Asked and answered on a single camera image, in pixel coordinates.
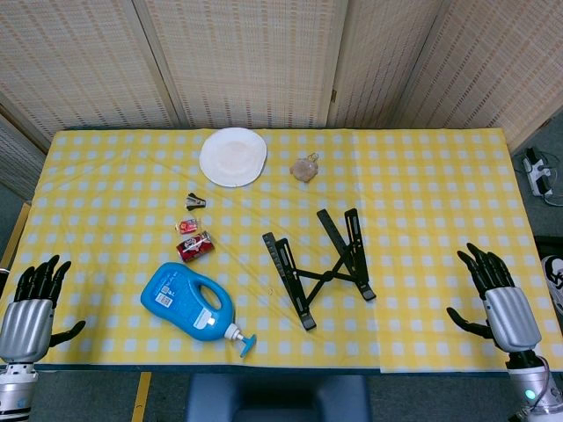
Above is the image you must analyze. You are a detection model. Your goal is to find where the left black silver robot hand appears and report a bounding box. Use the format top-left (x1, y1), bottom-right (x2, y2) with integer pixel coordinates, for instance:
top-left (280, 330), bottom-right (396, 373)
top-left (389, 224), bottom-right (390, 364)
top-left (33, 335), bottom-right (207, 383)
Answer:
top-left (0, 253), bottom-right (87, 365)

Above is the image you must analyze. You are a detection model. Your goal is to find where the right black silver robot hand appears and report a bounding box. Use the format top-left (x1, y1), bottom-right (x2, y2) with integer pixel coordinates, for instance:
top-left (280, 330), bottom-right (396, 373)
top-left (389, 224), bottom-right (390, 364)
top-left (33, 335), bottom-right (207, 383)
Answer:
top-left (446, 242), bottom-right (543, 355)

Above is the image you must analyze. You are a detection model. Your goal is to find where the black folding laptop stand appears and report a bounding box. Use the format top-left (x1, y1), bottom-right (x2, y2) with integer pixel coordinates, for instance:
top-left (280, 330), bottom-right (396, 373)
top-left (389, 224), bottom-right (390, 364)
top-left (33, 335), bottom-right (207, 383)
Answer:
top-left (261, 208), bottom-right (378, 331)

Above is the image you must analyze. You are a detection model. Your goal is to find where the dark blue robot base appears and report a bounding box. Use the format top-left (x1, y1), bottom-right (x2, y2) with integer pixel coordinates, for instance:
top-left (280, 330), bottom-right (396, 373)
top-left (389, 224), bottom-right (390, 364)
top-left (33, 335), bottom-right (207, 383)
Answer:
top-left (184, 373), bottom-right (373, 422)

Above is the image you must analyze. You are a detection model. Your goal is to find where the black white sneaker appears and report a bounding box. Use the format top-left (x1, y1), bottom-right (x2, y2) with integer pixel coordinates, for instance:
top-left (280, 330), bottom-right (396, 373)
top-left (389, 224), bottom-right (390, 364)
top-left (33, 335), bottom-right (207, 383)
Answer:
top-left (540, 254), bottom-right (563, 316)

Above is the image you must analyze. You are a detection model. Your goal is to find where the yellow white checked tablecloth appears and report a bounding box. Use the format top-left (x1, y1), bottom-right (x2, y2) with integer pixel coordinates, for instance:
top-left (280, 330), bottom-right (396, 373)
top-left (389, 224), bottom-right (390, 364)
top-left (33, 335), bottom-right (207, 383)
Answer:
top-left (0, 127), bottom-right (563, 375)

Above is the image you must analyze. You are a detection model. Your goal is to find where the white power strip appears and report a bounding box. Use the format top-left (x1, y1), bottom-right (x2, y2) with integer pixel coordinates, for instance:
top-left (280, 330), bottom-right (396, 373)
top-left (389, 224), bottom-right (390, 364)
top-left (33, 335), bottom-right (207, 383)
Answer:
top-left (522, 148), bottom-right (554, 198)

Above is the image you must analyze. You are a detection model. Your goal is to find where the blue pump detergent bottle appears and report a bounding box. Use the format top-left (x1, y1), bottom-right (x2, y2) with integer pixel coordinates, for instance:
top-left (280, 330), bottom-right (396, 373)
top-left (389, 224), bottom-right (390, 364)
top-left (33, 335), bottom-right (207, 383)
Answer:
top-left (140, 261), bottom-right (258, 360)

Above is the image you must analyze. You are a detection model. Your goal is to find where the dented red soda can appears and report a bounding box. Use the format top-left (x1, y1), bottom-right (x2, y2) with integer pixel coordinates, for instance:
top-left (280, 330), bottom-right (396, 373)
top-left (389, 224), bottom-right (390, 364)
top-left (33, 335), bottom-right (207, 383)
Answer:
top-left (176, 230), bottom-right (216, 264)

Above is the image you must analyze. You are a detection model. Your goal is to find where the small red snack packet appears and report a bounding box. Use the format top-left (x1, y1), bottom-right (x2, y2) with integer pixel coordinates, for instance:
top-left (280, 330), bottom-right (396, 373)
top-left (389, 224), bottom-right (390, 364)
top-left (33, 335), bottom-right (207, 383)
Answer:
top-left (174, 217), bottom-right (202, 234)

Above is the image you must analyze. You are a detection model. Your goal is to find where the white paper plate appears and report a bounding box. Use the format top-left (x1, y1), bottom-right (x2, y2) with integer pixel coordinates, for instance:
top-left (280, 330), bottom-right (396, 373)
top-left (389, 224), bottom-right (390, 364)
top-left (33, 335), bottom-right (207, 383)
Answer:
top-left (199, 127), bottom-right (268, 189)

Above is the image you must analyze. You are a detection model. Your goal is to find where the beige woven folding screen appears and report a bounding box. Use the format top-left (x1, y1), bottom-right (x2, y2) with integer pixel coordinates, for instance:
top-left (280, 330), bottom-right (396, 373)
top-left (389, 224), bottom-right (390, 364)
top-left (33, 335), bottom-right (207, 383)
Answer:
top-left (0, 0), bottom-right (563, 153)

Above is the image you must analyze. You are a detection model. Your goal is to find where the beige fuzzy keychain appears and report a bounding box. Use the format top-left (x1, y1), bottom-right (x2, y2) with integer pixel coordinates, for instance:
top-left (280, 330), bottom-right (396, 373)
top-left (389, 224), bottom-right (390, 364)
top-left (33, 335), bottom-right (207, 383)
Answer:
top-left (289, 151), bottom-right (321, 182)

